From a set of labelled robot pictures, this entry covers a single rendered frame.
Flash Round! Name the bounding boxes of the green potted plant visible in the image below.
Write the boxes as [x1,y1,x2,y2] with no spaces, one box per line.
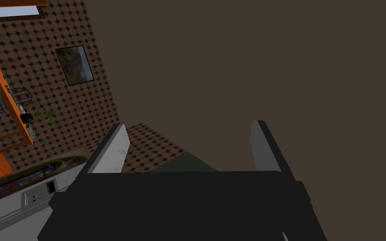
[33,106,56,124]

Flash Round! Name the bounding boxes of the grey dishwasher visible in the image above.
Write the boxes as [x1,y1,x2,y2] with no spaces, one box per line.
[0,167,90,241]

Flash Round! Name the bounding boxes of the dark framed wall picture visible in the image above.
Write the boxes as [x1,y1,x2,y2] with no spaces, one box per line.
[55,45,95,87]

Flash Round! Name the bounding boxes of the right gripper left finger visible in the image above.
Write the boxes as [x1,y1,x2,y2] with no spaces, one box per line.
[86,123,131,174]

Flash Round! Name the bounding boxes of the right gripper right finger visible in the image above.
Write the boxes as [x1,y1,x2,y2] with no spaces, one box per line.
[250,120,296,182]

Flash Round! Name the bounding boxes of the dark framed window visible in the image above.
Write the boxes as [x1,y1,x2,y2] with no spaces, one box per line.
[0,5,47,23]

